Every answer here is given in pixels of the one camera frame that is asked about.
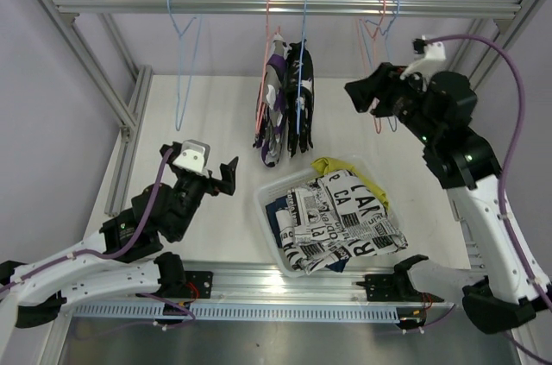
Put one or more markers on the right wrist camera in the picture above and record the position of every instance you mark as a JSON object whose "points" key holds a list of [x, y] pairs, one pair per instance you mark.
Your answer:
{"points": [[429, 57]]}

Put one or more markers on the light blue wire hanger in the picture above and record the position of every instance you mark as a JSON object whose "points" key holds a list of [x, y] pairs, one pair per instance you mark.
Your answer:
{"points": [[186, 67]]}

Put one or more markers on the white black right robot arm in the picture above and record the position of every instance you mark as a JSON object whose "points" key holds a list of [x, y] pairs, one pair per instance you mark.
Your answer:
{"points": [[512, 288]]}

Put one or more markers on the newsprint patterned trousers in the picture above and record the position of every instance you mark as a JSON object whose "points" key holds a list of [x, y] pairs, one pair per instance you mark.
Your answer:
{"points": [[334, 218]]}

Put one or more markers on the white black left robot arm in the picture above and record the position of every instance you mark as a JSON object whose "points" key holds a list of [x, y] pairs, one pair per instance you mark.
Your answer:
{"points": [[125, 255]]}

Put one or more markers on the pink hanger with newsprint trousers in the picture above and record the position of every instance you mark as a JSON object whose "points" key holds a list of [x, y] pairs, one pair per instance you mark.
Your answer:
{"points": [[372, 30]]}

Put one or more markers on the pink hanger with camouflage trousers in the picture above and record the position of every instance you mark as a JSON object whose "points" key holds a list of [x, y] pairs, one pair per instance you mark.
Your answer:
{"points": [[268, 42]]}

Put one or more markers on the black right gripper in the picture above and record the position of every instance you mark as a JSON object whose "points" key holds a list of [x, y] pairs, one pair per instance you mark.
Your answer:
{"points": [[391, 80]]}

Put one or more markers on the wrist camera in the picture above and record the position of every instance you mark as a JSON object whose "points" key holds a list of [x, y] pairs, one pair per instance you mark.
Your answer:
{"points": [[429, 57], [189, 155]]}

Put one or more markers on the blue hanger with navy trousers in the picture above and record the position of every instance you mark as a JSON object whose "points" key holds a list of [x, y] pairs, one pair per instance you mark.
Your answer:
{"points": [[392, 12]]}

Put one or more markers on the slotted cable duct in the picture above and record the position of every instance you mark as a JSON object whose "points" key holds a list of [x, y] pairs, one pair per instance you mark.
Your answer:
{"points": [[242, 312]]}

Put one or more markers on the purple camouflage trousers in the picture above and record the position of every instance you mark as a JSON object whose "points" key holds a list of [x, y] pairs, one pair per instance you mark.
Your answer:
{"points": [[270, 139]]}

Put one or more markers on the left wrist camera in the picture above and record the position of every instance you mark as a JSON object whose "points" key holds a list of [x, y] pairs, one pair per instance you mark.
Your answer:
{"points": [[189, 155]]}

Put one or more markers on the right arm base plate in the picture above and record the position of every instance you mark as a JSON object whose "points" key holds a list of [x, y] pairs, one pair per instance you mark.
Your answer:
{"points": [[394, 287]]}

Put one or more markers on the black white patterned trousers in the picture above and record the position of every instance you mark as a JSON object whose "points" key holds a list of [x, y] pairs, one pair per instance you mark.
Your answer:
{"points": [[303, 142]]}

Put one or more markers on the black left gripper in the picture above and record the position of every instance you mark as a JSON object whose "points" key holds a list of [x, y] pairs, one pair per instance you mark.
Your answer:
{"points": [[227, 184]]}

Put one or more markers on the aluminium frame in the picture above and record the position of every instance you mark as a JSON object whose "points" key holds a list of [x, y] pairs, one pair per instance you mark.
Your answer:
{"points": [[61, 13]]}

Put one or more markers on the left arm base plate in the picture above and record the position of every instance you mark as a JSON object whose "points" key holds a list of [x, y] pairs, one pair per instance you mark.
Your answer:
{"points": [[198, 285]]}

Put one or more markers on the navy blue denim trousers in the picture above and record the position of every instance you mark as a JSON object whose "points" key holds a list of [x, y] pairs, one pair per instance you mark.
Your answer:
{"points": [[278, 218]]}

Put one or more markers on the blue hanger with black trousers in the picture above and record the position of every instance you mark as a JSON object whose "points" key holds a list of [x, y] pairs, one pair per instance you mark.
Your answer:
{"points": [[300, 68]]}

